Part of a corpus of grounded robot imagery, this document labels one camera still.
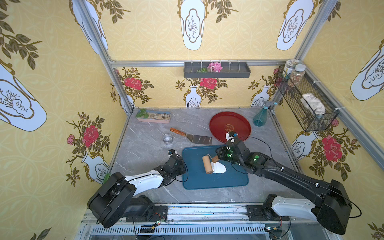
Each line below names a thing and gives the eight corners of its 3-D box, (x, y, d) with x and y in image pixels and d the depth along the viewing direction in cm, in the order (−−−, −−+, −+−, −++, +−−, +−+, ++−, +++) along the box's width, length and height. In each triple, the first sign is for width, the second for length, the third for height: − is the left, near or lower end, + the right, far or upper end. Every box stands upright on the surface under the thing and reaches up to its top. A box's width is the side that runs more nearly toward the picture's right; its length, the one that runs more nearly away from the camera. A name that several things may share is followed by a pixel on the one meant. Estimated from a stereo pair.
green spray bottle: (254, 126, 111) (265, 104, 94) (252, 121, 115) (262, 98, 98) (265, 126, 111) (278, 104, 94) (262, 121, 115) (274, 98, 98)
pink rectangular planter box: (136, 121, 116) (134, 117, 113) (140, 112, 122) (138, 108, 119) (168, 124, 114) (167, 120, 110) (171, 115, 119) (170, 112, 116)
